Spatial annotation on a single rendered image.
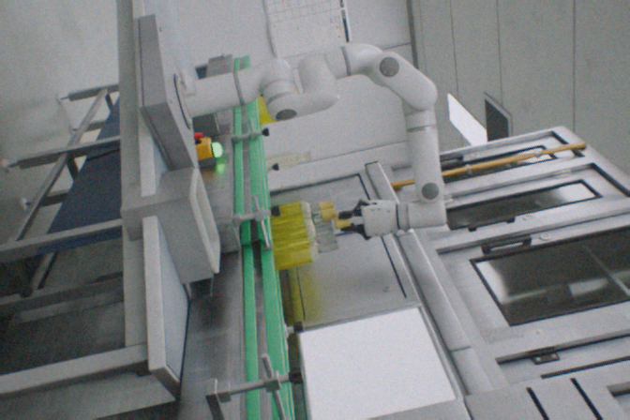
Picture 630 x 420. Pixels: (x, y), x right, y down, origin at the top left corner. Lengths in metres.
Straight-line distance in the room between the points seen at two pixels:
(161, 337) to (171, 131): 0.53
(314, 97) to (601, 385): 1.06
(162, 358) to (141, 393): 0.43
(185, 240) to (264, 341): 0.30
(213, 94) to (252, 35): 5.89
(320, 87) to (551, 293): 0.82
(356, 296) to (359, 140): 6.43
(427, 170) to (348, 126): 6.32
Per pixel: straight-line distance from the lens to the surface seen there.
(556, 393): 1.01
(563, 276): 1.91
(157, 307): 1.39
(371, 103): 8.05
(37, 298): 2.08
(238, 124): 2.45
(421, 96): 1.77
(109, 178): 2.29
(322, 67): 1.80
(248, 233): 1.83
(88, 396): 1.84
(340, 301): 1.81
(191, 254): 1.56
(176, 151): 1.70
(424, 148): 1.81
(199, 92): 1.80
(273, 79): 1.79
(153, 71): 1.65
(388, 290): 1.81
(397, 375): 1.56
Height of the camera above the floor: 1.08
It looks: 1 degrees up
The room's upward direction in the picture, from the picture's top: 78 degrees clockwise
